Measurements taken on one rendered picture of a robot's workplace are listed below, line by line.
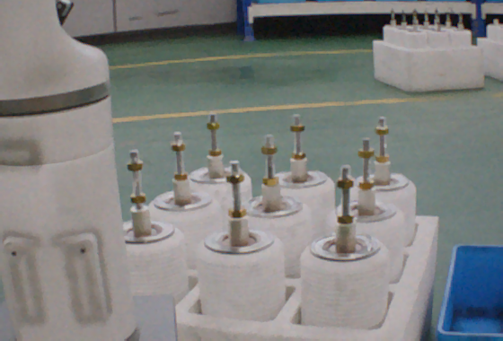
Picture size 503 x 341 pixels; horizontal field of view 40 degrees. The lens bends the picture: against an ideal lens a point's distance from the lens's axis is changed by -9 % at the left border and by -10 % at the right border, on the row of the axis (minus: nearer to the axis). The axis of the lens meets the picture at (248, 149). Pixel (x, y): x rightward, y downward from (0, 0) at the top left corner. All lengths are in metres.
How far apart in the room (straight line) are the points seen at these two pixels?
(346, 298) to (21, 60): 0.46
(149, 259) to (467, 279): 0.54
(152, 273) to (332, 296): 0.21
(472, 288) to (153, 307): 0.70
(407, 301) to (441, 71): 2.38
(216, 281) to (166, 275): 0.07
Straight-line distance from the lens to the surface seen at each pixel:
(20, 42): 0.42
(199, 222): 0.93
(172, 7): 5.97
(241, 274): 0.79
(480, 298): 1.18
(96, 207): 0.45
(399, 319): 0.79
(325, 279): 0.76
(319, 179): 1.03
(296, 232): 0.90
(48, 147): 0.43
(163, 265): 0.84
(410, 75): 3.09
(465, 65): 3.22
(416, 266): 0.92
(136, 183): 0.85
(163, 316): 0.55
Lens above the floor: 0.55
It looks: 14 degrees down
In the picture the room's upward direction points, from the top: 3 degrees counter-clockwise
